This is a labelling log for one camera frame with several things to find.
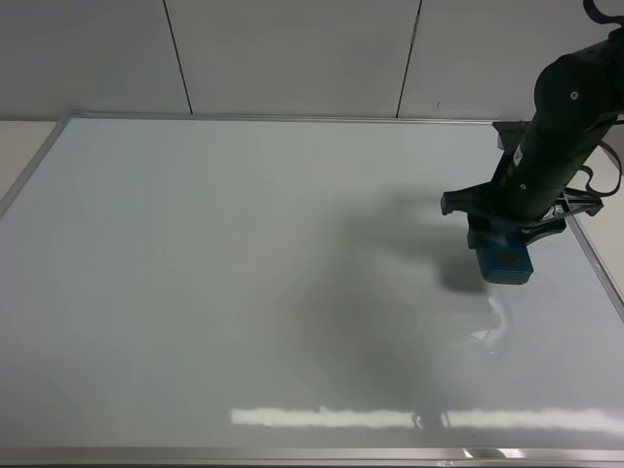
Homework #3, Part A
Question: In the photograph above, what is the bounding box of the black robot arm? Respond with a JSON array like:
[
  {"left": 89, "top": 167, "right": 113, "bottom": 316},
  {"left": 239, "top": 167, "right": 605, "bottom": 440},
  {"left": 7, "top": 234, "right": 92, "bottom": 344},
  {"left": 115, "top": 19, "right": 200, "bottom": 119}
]
[{"left": 441, "top": 29, "right": 623, "bottom": 250}]

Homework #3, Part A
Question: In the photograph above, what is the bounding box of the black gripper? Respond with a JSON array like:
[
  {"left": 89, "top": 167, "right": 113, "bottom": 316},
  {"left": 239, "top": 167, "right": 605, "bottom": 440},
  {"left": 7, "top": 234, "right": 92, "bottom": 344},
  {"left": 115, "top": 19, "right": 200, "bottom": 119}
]
[{"left": 441, "top": 126, "right": 603, "bottom": 250}]

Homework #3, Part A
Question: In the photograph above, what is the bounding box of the white aluminium-framed whiteboard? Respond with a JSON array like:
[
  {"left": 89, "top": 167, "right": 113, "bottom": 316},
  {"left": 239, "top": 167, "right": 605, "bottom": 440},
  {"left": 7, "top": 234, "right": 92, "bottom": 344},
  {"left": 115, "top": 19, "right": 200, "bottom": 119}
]
[{"left": 1, "top": 115, "right": 623, "bottom": 467}]

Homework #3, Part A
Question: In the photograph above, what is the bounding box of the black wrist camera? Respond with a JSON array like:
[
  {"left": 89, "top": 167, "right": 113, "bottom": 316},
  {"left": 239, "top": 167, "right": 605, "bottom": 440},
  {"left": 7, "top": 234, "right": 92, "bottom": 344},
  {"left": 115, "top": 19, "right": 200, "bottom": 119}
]
[{"left": 492, "top": 121, "right": 528, "bottom": 152}]

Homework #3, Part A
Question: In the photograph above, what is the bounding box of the blue board eraser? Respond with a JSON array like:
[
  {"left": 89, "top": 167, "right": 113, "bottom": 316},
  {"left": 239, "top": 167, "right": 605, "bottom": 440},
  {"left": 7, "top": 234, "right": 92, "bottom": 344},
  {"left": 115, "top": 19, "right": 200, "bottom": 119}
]
[{"left": 476, "top": 234, "right": 533, "bottom": 286}]

